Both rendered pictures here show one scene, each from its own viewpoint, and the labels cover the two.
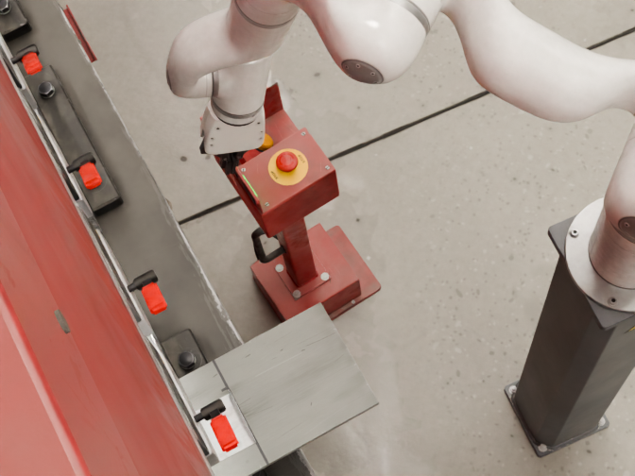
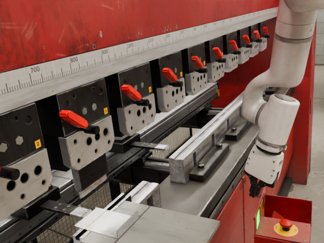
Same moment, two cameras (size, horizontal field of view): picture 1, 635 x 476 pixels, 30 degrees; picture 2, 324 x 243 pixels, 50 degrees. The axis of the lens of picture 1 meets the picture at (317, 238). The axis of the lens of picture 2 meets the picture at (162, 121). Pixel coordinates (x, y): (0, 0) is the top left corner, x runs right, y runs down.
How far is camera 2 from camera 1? 130 cm
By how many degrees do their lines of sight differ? 58
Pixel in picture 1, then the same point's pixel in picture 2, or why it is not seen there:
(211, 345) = not seen: hidden behind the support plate
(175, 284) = (185, 209)
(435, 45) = not seen: outside the picture
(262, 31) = (278, 45)
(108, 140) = (222, 168)
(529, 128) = not seen: outside the picture
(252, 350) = (168, 213)
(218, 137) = (251, 158)
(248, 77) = (274, 112)
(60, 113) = (215, 152)
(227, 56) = (264, 76)
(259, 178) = (268, 224)
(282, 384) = (159, 231)
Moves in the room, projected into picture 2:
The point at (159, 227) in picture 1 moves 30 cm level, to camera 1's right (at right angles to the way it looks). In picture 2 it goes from (204, 194) to (290, 227)
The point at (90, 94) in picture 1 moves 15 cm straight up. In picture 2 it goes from (232, 158) to (231, 123)
